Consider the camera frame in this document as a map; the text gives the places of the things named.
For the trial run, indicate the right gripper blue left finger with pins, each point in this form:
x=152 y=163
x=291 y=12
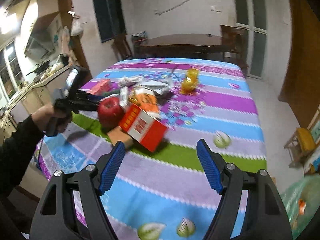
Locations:
x=55 y=216

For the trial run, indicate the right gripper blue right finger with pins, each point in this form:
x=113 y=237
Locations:
x=265 y=214

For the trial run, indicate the white tissue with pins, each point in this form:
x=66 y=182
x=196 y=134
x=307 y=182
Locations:
x=130 y=81

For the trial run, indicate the orange snack packet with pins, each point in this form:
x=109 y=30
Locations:
x=147 y=101

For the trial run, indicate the red white cardboard box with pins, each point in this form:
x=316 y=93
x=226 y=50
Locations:
x=142 y=127

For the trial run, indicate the black sleeved left forearm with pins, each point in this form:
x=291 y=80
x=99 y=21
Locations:
x=16 y=154

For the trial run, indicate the green lined trash bin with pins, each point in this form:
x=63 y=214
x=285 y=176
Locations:
x=301 y=201

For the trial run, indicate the person's left hand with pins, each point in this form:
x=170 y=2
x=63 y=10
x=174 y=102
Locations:
x=42 y=116

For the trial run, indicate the red tissue packet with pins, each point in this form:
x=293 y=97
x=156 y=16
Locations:
x=101 y=87

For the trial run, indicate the red apple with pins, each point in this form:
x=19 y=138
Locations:
x=110 y=112

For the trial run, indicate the kitchen counter cabinets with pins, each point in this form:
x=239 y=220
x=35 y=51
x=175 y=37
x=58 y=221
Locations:
x=33 y=96

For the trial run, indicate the brown cardboard piece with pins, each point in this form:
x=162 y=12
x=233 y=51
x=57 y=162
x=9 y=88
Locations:
x=117 y=134

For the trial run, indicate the kitchen range hood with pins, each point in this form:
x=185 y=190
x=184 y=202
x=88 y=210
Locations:
x=39 y=46

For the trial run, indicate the white hanging plastic bag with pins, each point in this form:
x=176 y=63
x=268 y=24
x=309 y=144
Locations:
x=76 y=27

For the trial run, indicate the dark wooden chair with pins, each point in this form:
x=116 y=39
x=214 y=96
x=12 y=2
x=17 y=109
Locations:
x=232 y=38
x=121 y=47

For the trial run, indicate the small yellow wooden chair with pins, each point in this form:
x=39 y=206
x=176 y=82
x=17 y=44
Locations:
x=300 y=146

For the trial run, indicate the colourful floral tablecloth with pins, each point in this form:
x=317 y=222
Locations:
x=164 y=193

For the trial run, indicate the dark window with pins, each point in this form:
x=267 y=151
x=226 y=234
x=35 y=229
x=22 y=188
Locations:
x=110 y=20

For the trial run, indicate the yellow snack bag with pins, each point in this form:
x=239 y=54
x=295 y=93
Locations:
x=190 y=82

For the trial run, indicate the dark wooden dining table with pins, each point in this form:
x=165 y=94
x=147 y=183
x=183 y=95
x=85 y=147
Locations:
x=183 y=45

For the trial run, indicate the glass balcony door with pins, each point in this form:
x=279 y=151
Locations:
x=251 y=16

